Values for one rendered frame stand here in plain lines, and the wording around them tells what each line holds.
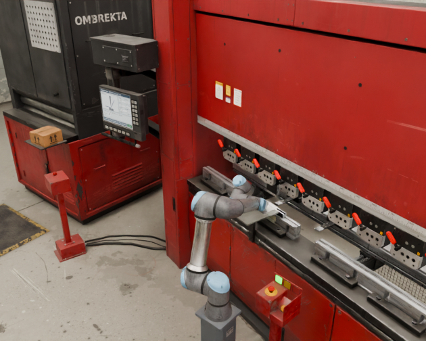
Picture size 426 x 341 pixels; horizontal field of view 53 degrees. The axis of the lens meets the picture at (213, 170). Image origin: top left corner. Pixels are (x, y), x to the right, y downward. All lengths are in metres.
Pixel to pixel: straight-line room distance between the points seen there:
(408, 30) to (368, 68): 0.25
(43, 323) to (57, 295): 0.31
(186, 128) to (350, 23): 1.62
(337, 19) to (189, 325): 2.37
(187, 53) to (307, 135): 1.17
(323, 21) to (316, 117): 0.49
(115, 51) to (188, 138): 0.83
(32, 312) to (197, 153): 1.79
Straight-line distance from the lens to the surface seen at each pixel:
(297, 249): 2.73
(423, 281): 2.63
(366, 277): 2.50
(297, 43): 2.40
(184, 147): 3.36
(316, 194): 2.50
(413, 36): 1.97
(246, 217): 2.76
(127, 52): 3.19
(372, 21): 2.07
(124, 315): 3.58
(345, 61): 2.20
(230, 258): 3.28
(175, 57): 3.13
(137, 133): 3.29
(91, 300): 3.76
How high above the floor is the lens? 2.48
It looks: 26 degrees down
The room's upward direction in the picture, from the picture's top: straight up
